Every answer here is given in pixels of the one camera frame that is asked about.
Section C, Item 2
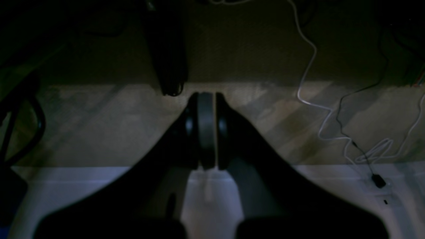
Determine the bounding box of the black table leg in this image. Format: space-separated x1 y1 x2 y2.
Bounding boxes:
140 0 188 97

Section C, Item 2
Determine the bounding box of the white cable on floor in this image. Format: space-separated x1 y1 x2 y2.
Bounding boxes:
209 0 425 166

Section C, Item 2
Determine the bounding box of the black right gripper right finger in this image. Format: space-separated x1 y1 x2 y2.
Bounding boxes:
216 93 389 239

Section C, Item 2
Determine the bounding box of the black cable with plug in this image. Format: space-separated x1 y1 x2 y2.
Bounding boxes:
335 30 390 189

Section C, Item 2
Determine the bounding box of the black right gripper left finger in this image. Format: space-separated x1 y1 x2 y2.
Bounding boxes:
33 92 215 239

